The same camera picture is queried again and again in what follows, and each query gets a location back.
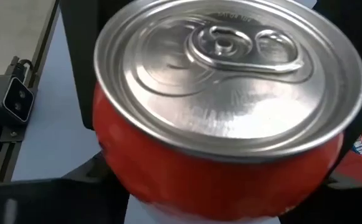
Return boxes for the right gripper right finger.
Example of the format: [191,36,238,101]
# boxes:
[279,174,362,224]

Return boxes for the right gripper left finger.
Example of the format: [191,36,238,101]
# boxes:
[34,151,130,224]

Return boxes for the black table frame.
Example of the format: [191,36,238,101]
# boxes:
[0,0,62,184]

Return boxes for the grey table-level camera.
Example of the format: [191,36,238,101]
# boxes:
[0,73,35,126]

